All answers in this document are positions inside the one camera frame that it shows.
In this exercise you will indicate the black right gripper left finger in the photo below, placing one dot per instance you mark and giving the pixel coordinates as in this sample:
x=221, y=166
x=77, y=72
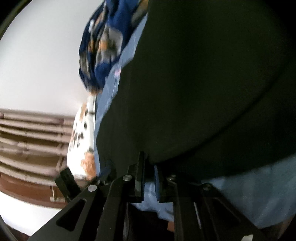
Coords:
x=99, y=211

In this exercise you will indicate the white floral pillow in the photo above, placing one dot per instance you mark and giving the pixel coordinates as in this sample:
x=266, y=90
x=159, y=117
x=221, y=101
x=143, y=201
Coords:
x=80, y=155

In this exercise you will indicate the blue dog print blanket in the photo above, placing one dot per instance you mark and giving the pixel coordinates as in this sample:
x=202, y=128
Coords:
x=104, y=38

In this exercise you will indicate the brown wooden bed frame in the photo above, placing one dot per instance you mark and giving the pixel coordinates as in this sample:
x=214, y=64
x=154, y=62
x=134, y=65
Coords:
x=38, y=194

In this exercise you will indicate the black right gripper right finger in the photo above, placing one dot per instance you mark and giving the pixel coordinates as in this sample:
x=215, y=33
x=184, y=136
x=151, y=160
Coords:
x=202, y=212

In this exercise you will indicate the blue checked bed sheet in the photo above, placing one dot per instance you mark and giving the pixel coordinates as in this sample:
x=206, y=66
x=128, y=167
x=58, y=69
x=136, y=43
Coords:
x=266, y=196

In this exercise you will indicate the black pants with orange lining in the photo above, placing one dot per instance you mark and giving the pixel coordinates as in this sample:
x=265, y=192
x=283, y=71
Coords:
x=210, y=91

